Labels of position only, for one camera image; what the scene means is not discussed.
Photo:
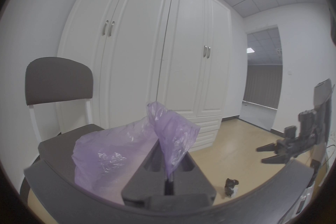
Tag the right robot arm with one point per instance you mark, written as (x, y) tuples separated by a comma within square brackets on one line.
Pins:
[(324, 118)]

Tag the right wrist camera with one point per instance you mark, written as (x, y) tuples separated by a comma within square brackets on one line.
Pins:
[(290, 132)]

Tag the white wardrobe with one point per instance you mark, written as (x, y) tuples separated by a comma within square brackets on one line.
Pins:
[(183, 47)]

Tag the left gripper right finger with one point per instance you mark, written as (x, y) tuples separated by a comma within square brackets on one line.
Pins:
[(194, 181)]

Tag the grey and white chair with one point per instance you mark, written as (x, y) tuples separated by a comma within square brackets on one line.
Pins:
[(57, 81)]

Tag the black plastic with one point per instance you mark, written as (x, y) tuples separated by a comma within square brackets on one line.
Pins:
[(230, 184)]

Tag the purple plastic bag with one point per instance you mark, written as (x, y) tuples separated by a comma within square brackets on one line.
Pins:
[(112, 149)]

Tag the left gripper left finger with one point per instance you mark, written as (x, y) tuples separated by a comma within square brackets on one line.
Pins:
[(141, 181)]

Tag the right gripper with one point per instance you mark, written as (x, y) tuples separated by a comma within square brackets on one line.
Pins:
[(296, 145)]

